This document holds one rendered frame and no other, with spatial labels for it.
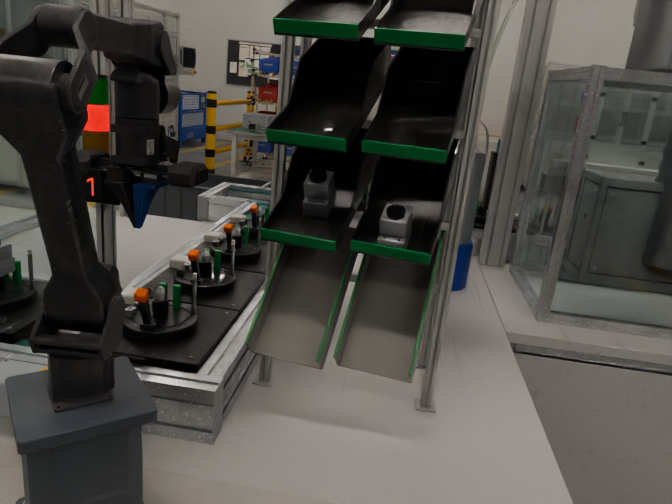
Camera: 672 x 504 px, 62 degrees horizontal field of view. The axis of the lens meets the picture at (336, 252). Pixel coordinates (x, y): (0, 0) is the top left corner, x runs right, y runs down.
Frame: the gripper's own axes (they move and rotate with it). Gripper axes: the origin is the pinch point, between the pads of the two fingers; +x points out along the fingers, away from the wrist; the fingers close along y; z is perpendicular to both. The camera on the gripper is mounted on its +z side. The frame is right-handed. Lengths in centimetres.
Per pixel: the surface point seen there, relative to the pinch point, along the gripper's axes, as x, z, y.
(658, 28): -42, 96, -100
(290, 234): 4.7, 11.3, -20.2
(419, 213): 1.1, 23.0, -40.7
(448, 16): -31, 24, -41
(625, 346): 40, 69, -101
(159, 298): 22.3, 18.4, 4.9
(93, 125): -6.7, 29.2, 23.2
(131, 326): 26.4, 13.6, 8.0
